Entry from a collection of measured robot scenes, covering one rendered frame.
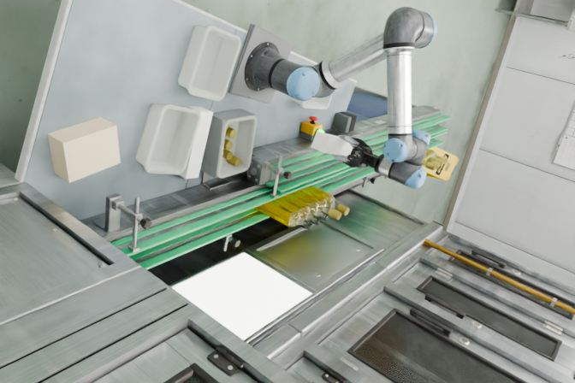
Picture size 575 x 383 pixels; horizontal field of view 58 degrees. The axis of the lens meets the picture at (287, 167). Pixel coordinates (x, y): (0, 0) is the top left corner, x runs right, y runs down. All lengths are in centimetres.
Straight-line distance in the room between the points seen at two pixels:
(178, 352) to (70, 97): 79
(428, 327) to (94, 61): 133
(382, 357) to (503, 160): 635
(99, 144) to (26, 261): 43
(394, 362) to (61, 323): 101
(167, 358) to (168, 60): 97
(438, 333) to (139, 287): 108
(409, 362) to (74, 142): 116
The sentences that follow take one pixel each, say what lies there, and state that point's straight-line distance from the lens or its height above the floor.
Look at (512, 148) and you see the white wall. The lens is 779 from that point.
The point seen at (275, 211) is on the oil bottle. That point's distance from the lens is 194.
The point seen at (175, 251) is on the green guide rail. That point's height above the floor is 95.
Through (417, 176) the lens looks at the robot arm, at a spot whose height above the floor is 144.
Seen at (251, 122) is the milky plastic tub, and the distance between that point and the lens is 192.
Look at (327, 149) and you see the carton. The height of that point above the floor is 111.
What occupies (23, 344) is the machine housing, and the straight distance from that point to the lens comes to 100.
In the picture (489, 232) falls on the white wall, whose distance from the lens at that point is 818.
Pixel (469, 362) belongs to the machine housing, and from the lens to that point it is 180.
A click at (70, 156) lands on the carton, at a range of 147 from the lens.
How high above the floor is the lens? 198
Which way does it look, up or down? 31 degrees down
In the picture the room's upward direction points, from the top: 115 degrees clockwise
